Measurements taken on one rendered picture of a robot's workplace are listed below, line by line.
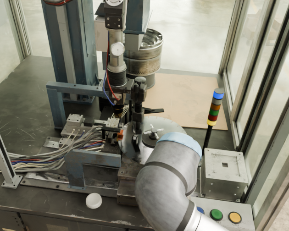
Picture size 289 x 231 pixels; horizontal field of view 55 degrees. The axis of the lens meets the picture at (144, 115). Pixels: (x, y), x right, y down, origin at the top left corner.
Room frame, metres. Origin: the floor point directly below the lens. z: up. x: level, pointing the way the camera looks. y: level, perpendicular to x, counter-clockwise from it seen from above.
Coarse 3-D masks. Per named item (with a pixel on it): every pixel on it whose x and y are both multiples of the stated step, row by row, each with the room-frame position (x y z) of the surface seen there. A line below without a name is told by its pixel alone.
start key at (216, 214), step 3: (213, 210) 0.61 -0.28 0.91; (216, 210) 0.61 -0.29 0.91; (219, 210) 0.61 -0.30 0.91; (213, 213) 0.60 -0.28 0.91; (216, 213) 0.60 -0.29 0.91; (219, 213) 0.60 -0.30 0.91; (213, 216) 0.58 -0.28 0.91; (216, 216) 0.58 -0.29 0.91; (219, 216) 0.58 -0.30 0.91; (216, 219) 0.58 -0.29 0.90; (219, 219) 0.58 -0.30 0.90
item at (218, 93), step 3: (216, 90) 1.06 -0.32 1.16; (219, 90) 1.06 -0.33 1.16; (222, 90) 1.06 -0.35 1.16; (213, 93) 1.06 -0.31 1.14; (216, 93) 1.04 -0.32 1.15; (219, 93) 1.03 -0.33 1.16; (222, 93) 1.04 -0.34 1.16; (213, 96) 1.05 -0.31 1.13; (216, 96) 1.04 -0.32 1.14; (219, 96) 1.03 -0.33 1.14; (222, 96) 1.04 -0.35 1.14
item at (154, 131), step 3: (150, 126) 0.98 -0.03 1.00; (153, 129) 0.95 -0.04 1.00; (156, 129) 0.95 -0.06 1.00; (159, 129) 0.95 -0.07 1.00; (162, 129) 0.96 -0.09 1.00; (144, 132) 0.93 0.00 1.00; (147, 132) 0.93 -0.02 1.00; (150, 132) 0.93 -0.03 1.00; (153, 132) 0.93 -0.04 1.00; (156, 132) 0.94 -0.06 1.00; (153, 135) 0.93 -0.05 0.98; (156, 135) 0.91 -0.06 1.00; (156, 138) 0.90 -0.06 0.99
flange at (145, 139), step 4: (160, 132) 0.98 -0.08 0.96; (144, 136) 0.95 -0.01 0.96; (148, 136) 0.95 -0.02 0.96; (160, 136) 0.95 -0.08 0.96; (144, 140) 0.92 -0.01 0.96; (148, 140) 0.92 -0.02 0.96; (152, 140) 0.92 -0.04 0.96; (156, 140) 0.92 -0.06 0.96; (148, 144) 0.89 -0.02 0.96; (152, 144) 0.90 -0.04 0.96
